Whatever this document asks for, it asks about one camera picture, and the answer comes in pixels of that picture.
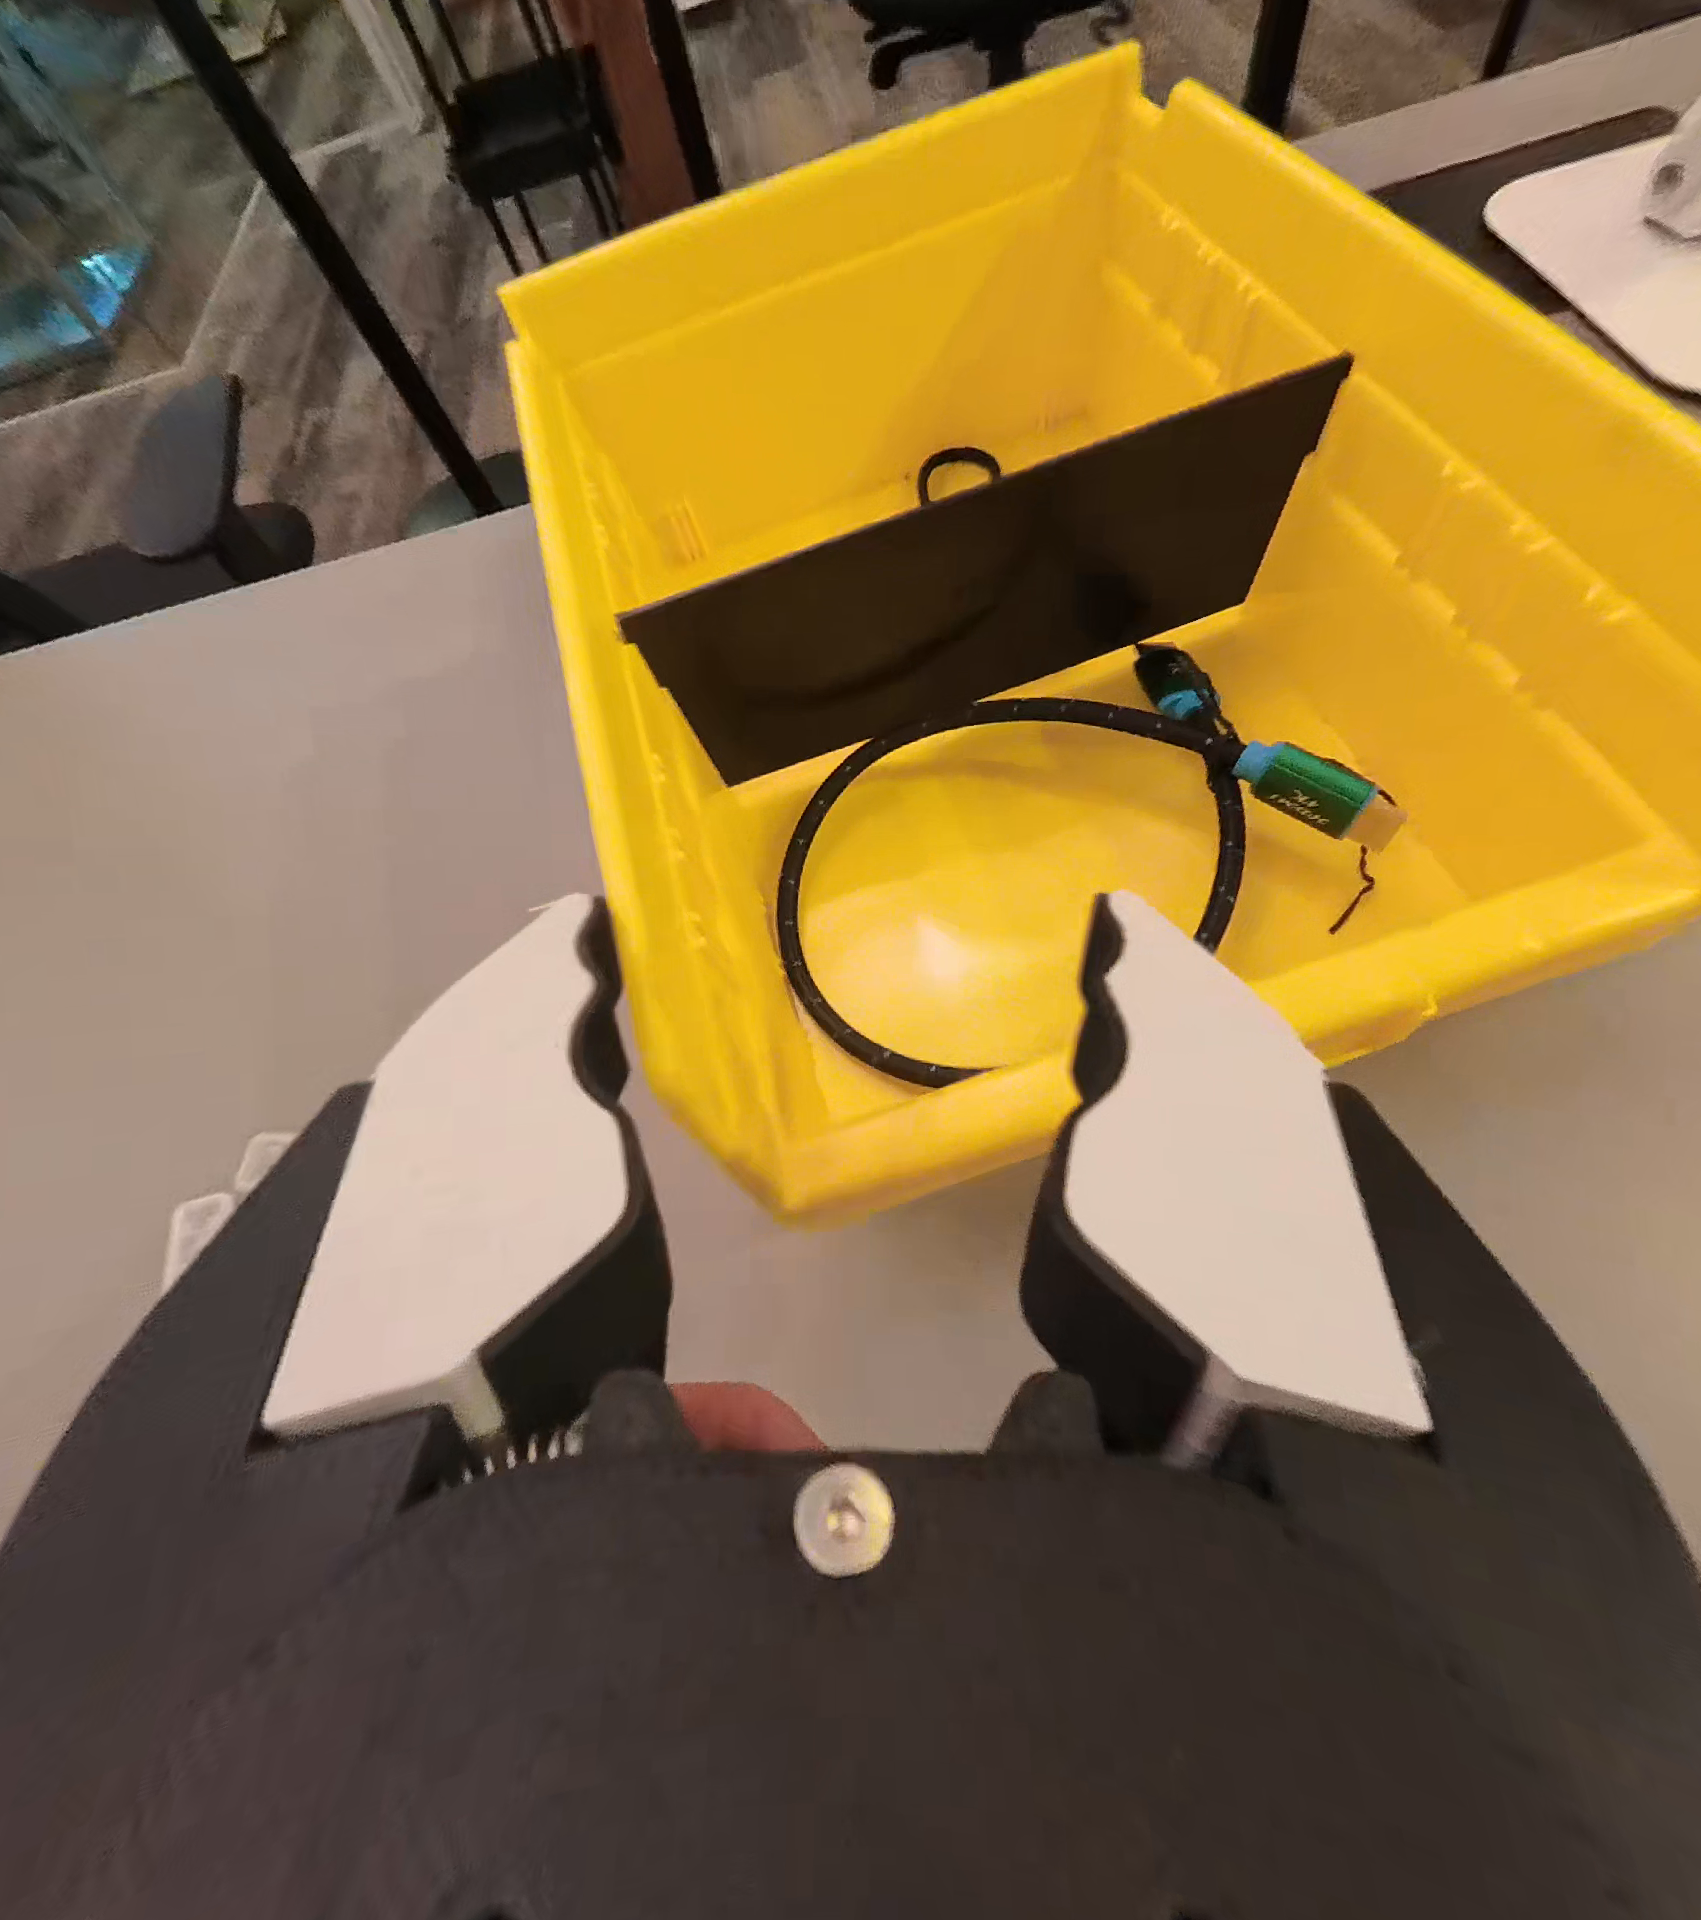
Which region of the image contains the yellow plastic bin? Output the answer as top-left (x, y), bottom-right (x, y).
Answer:
top-left (501, 40), bottom-right (1701, 1226)

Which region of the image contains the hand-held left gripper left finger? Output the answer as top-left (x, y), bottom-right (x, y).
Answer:
top-left (261, 892), bottom-right (679, 1448)

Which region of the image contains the dark office chair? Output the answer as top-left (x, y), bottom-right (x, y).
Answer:
top-left (0, 371), bottom-right (319, 685)

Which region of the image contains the black bin divider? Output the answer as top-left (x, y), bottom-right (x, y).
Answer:
top-left (621, 353), bottom-right (1357, 791)

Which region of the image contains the black swivel chair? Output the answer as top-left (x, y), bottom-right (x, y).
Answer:
top-left (857, 0), bottom-right (1129, 86)

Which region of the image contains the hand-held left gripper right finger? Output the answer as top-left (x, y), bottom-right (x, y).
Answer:
top-left (1019, 887), bottom-right (1441, 1466)

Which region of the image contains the black braided hdmi cable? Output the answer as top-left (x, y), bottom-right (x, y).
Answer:
top-left (773, 640), bottom-right (1410, 1091)

